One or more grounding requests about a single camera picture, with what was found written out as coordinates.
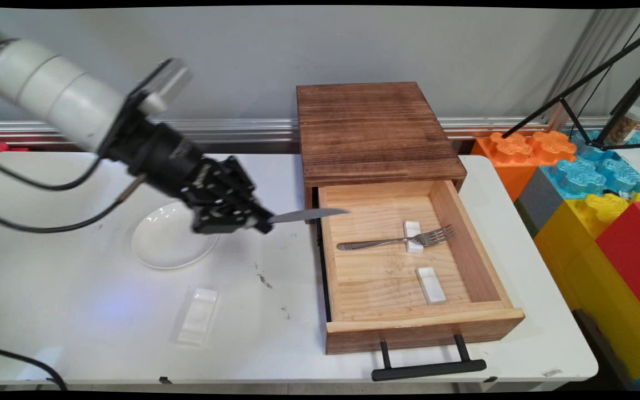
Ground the yellow toy block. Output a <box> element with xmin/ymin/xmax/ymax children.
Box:
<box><xmin>534</xmin><ymin>192</ymin><xmax>640</xmax><ymax>381</ymax></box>

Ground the silver table knife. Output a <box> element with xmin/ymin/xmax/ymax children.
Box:
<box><xmin>267</xmin><ymin>208</ymin><xmax>349</xmax><ymax>225</ymax></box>

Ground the aluminium rail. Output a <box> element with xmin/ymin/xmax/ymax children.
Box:
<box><xmin>0</xmin><ymin>116</ymin><xmax>640</xmax><ymax>147</ymax></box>

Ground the light wooden drawer, black handle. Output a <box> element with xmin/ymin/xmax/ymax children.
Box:
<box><xmin>313</xmin><ymin>179</ymin><xmax>526</xmax><ymax>382</ymax></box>

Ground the dark wooden cabinet box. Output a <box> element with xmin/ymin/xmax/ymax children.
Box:
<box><xmin>297</xmin><ymin>82</ymin><xmax>468</xmax><ymax>224</ymax></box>

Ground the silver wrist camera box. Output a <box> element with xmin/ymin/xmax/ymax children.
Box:
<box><xmin>141</xmin><ymin>58</ymin><xmax>194</xmax><ymax>116</ymax></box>

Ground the black floor cable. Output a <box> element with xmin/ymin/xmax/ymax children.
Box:
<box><xmin>0</xmin><ymin>343</ymin><xmax>68</xmax><ymax>391</ymax></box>

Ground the orange toy block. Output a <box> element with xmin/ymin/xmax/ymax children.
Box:
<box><xmin>470</xmin><ymin>131</ymin><xmax>578</xmax><ymax>203</ymax></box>

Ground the clear jar of nuts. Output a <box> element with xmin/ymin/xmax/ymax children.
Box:
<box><xmin>611</xmin><ymin>106</ymin><xmax>640</xmax><ymax>146</ymax></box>

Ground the white round plate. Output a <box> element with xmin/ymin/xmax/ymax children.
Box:
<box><xmin>132</xmin><ymin>202</ymin><xmax>219</xmax><ymax>270</ymax></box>

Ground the silver fork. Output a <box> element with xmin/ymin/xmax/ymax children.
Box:
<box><xmin>337</xmin><ymin>224</ymin><xmax>456</xmax><ymax>252</ymax></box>

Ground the grey toy block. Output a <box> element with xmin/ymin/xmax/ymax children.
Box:
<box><xmin>517</xmin><ymin>169</ymin><xmax>566</xmax><ymax>231</ymax></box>

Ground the white ceramic cutlery rest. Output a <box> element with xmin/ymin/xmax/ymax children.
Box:
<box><xmin>416</xmin><ymin>267</ymin><xmax>447</xmax><ymax>306</ymax></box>
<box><xmin>403</xmin><ymin>221</ymin><xmax>425</xmax><ymax>254</ymax></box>
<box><xmin>178</xmin><ymin>287</ymin><xmax>221</xmax><ymax>346</ymax></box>

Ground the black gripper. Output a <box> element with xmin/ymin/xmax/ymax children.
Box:
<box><xmin>126</xmin><ymin>121</ymin><xmax>274</xmax><ymax>234</ymax></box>

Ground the red toy block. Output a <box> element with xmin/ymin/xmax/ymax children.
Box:
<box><xmin>595</xmin><ymin>201</ymin><xmax>640</xmax><ymax>328</ymax></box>

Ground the blue toy block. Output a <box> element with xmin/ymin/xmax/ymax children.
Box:
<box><xmin>539</xmin><ymin>131</ymin><xmax>640</xmax><ymax>201</ymax></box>

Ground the black tripod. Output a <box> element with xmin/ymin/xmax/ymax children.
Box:
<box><xmin>501</xmin><ymin>8</ymin><xmax>640</xmax><ymax>152</ymax></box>

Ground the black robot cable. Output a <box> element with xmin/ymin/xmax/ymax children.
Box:
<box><xmin>0</xmin><ymin>173</ymin><xmax>147</xmax><ymax>233</ymax></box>
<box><xmin>0</xmin><ymin>149</ymin><xmax>102</xmax><ymax>192</ymax></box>

